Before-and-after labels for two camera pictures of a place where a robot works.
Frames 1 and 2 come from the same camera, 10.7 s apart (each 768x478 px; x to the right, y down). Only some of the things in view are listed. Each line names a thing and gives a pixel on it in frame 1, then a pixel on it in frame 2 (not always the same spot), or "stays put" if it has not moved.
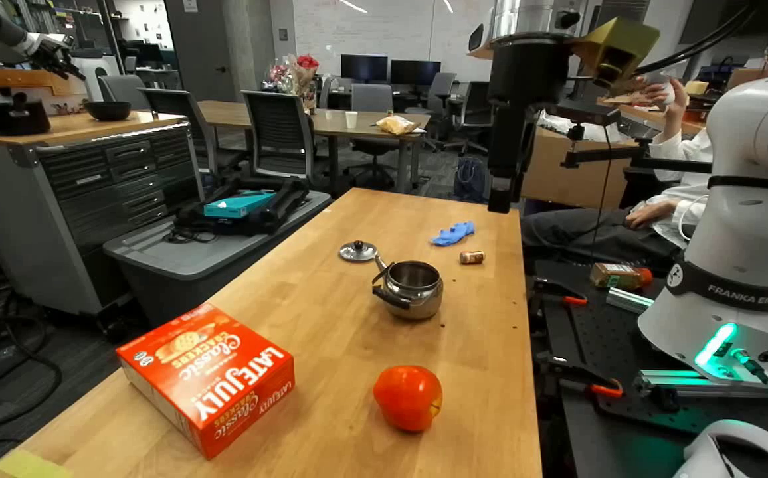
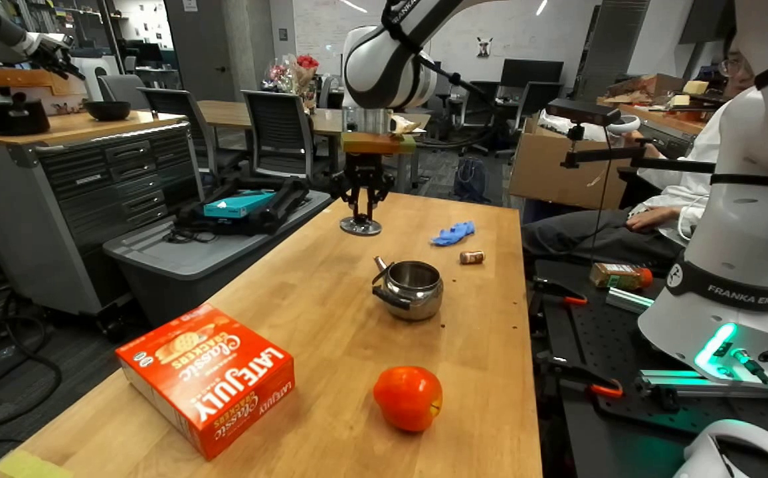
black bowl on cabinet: x=109 y=109 stays put
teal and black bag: x=242 y=208 stays put
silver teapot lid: x=356 y=251 -> x=371 y=227
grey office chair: x=282 y=133 stays put
